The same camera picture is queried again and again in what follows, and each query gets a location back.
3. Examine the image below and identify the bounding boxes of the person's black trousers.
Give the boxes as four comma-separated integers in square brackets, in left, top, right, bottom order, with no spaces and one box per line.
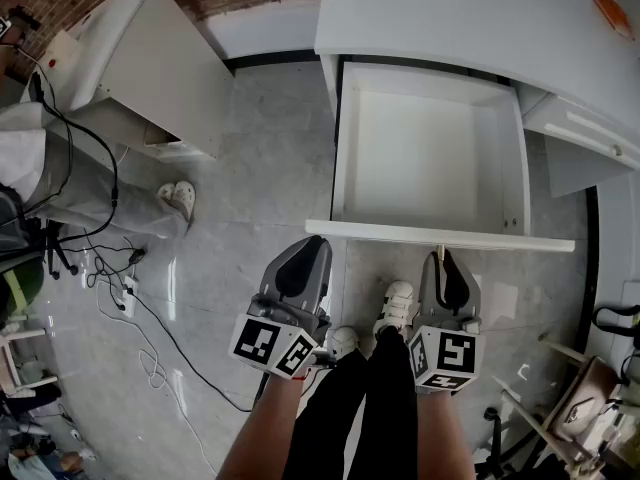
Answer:
[286,324,420,480]

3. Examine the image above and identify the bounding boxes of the person's white shoe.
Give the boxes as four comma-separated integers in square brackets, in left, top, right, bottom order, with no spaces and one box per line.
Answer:
[371,279,417,342]
[329,325,362,362]

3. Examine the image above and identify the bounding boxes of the person's left forearm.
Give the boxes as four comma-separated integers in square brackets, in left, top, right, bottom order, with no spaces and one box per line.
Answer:
[214,366,322,480]

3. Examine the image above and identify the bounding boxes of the person's right white shoe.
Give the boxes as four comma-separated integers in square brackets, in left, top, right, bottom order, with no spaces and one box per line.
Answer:
[371,279,417,342]

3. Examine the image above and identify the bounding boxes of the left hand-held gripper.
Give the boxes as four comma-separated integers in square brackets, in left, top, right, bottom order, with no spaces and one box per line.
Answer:
[227,235,334,382]

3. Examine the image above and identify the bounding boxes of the person's right forearm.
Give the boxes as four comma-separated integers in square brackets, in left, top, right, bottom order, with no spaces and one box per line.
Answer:
[413,386,477,480]

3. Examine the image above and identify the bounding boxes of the beige box with red button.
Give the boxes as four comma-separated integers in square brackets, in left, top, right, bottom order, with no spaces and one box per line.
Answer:
[33,29,85,115]

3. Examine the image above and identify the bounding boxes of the white desk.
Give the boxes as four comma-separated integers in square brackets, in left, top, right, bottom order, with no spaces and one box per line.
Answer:
[313,0,640,200]

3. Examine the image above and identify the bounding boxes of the black bag strap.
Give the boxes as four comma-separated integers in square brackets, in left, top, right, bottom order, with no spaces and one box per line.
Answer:
[591,303,640,342]

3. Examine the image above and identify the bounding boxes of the person's left white shoe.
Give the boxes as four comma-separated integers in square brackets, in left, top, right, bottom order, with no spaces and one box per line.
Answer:
[329,325,362,362]

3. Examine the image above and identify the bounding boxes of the long black cable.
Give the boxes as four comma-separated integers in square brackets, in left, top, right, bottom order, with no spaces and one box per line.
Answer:
[125,287,254,414]

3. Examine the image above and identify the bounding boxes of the flat orange packet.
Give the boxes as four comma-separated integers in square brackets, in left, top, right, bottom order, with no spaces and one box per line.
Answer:
[592,0,633,40]

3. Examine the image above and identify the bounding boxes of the white pedestal table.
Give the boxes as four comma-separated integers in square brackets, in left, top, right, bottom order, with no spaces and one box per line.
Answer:
[29,0,237,163]

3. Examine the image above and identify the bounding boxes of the low white bench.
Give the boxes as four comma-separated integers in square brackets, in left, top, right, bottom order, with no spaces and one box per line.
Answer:
[198,8,322,63]

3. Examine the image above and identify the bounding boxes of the wooden chair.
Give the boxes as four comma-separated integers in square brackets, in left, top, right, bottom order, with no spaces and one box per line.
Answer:
[491,336,640,480]

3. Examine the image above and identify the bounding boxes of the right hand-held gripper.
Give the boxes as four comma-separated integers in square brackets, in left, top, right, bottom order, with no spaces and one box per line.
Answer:
[407,249,488,396]

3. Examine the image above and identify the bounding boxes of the white cable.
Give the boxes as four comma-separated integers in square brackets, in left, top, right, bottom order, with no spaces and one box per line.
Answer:
[94,277,219,477]

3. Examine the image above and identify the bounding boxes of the white power strip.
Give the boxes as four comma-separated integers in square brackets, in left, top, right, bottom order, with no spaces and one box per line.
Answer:
[118,274,140,320]

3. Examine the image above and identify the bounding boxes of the black office chair base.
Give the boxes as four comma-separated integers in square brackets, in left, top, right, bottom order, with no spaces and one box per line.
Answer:
[41,217,81,282]

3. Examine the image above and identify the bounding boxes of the narrow white drawer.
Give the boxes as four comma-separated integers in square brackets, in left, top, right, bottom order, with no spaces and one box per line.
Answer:
[521,92,640,170]

